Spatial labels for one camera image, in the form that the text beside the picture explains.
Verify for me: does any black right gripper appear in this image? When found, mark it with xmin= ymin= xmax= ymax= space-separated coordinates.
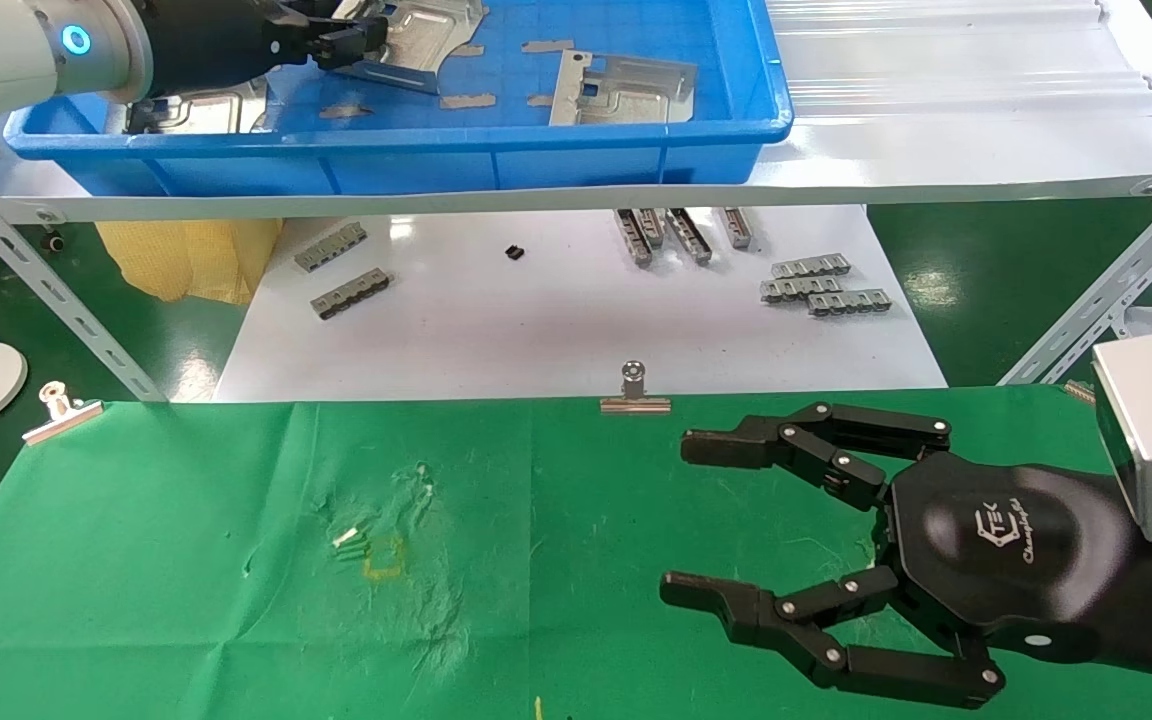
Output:
xmin=659 ymin=402 xmax=1134 ymax=711

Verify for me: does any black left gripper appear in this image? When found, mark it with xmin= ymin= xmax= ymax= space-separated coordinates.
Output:
xmin=174 ymin=0 xmax=389 ymax=99

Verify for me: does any clear corrugated plastic sheet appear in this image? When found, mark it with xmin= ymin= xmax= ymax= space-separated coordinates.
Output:
xmin=768 ymin=0 xmax=1152 ymax=123

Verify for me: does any perforated angle-iron brace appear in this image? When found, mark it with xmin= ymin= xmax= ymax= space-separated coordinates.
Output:
xmin=998 ymin=168 xmax=1152 ymax=389
xmin=0 ymin=150 xmax=169 ymax=403

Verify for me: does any silver binder clip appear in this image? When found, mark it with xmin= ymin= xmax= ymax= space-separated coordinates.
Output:
xmin=601 ymin=361 xmax=673 ymax=415
xmin=23 ymin=381 xmax=105 ymax=445

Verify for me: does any green table cloth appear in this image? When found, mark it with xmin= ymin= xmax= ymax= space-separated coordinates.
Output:
xmin=0 ymin=385 xmax=1152 ymax=720

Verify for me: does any white lower shelf board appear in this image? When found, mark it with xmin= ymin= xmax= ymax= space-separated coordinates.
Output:
xmin=213 ymin=205 xmax=950 ymax=403

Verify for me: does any blue plastic bin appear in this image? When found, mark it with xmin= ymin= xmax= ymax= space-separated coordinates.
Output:
xmin=4 ymin=0 xmax=795 ymax=197

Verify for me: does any grey connector strips, right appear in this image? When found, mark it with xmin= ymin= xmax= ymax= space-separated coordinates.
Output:
xmin=808 ymin=289 xmax=893 ymax=318

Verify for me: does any white metal rack shelf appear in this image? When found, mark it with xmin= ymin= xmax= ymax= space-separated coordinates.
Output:
xmin=0 ymin=0 xmax=1152 ymax=224

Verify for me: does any stamped sheet metal part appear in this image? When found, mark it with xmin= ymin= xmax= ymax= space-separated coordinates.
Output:
xmin=548 ymin=50 xmax=699 ymax=127
xmin=331 ymin=0 xmax=487 ymax=96
xmin=124 ymin=80 xmax=269 ymax=135

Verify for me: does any yellow mesh bag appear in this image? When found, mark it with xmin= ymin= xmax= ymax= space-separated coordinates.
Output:
xmin=96 ymin=218 xmax=285 ymax=306

